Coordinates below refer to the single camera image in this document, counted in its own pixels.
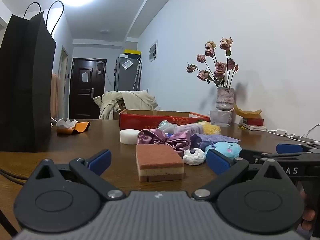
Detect pink textured vase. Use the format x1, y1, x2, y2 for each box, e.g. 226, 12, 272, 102
216, 87, 235, 111

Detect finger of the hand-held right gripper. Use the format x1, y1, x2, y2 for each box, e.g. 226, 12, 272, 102
276, 143, 320, 156
239, 149, 316, 166

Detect red flat box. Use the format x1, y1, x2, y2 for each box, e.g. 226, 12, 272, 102
242, 117, 264, 126

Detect clear plastic cup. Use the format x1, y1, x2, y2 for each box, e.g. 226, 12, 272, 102
209, 109, 233, 127

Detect pink layered sponge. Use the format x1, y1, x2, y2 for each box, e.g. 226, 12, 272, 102
136, 144, 185, 182

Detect white round sponge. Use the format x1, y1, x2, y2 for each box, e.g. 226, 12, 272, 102
120, 129, 140, 145

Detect red cardboard box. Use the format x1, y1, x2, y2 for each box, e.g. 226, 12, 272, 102
119, 109, 211, 131

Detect black cable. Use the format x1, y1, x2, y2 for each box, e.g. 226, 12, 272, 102
0, 168, 28, 184

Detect white folded umbrella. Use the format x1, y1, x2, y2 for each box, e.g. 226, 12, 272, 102
134, 57, 142, 90

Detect grey refrigerator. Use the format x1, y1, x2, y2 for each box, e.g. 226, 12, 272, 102
114, 56, 143, 92

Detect person's right hand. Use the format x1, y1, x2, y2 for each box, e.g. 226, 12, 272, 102
299, 189, 317, 230

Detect white flat carton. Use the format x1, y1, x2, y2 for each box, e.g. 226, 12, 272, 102
244, 124, 266, 131

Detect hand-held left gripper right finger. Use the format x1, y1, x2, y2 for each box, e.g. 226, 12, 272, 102
191, 149, 290, 202

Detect white plastic bag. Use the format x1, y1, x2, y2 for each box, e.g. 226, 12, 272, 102
183, 148, 206, 166

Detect lilac towel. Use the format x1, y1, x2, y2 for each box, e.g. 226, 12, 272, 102
174, 124, 204, 135

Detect yellow paper liners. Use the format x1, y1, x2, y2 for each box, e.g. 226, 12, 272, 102
234, 104, 262, 118

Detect purple satin scrunchie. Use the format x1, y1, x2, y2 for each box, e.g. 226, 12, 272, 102
137, 128, 192, 158

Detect white charging cable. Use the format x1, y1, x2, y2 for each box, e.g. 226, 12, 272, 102
267, 124, 320, 139

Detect white crumpled glove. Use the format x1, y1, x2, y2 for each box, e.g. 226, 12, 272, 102
56, 117, 78, 128

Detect dried pink roses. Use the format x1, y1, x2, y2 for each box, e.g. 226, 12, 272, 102
186, 37, 239, 88

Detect black paper shopping bag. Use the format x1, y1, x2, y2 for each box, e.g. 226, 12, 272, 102
0, 1, 65, 153

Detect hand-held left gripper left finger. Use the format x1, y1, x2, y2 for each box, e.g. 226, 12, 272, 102
29, 149, 127, 201

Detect beige coat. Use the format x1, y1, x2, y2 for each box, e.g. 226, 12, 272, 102
93, 90, 159, 120

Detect pale interior door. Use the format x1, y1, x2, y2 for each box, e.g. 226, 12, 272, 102
59, 45, 69, 119

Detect purple knitted pouch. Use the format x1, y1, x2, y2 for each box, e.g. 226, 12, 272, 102
190, 133, 241, 150

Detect clear plastic bag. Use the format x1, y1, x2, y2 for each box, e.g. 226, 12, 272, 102
157, 120, 178, 133

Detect light blue plush toy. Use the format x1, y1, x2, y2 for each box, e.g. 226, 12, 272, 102
204, 142, 242, 160

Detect yellow fluffy sponge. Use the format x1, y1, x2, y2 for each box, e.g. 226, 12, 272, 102
197, 121, 221, 135

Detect dark brown entrance door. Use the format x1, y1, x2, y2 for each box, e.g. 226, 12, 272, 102
69, 58, 107, 120

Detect orange leather cloth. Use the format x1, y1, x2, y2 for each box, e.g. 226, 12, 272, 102
55, 121, 90, 136

